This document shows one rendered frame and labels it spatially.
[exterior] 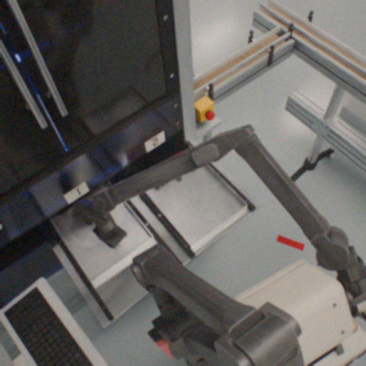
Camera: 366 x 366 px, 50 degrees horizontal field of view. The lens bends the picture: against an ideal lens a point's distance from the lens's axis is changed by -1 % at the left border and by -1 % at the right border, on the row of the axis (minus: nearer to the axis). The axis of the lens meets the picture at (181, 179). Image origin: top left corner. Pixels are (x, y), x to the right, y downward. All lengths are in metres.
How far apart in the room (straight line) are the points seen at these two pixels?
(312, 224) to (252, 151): 0.23
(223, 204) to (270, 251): 0.95
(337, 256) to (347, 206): 1.60
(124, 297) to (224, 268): 1.04
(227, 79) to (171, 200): 0.62
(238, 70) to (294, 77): 1.39
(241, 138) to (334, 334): 0.47
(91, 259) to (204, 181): 0.51
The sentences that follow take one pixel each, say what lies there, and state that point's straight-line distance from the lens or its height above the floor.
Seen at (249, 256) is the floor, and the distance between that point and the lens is 2.35.
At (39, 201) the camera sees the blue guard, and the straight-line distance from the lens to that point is 1.36.
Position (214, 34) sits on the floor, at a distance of 3.52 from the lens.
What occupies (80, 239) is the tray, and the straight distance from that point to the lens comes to 1.49.
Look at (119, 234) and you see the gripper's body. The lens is 1.29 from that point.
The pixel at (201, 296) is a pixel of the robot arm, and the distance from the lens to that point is 0.70.
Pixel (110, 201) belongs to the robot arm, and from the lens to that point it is 1.16.
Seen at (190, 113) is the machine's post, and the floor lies 1.05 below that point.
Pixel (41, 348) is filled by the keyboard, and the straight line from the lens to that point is 1.48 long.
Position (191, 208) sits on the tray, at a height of 0.88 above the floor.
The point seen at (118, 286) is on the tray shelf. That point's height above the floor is 0.88.
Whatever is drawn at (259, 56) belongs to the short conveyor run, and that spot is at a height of 0.93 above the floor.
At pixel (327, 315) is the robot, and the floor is 1.36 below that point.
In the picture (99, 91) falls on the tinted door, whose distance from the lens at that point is 1.18.
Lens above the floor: 2.19
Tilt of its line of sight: 59 degrees down
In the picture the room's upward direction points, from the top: 7 degrees counter-clockwise
